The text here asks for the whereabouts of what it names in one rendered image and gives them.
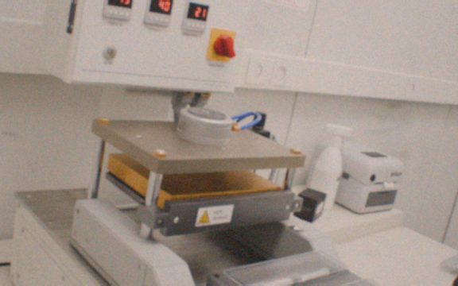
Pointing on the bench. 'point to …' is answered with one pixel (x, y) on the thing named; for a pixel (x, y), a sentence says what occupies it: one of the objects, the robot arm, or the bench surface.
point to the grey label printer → (364, 177)
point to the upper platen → (182, 182)
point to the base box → (40, 257)
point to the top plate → (197, 143)
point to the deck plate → (203, 248)
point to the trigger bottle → (330, 164)
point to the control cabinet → (145, 57)
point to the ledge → (352, 221)
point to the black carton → (311, 205)
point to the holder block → (305, 285)
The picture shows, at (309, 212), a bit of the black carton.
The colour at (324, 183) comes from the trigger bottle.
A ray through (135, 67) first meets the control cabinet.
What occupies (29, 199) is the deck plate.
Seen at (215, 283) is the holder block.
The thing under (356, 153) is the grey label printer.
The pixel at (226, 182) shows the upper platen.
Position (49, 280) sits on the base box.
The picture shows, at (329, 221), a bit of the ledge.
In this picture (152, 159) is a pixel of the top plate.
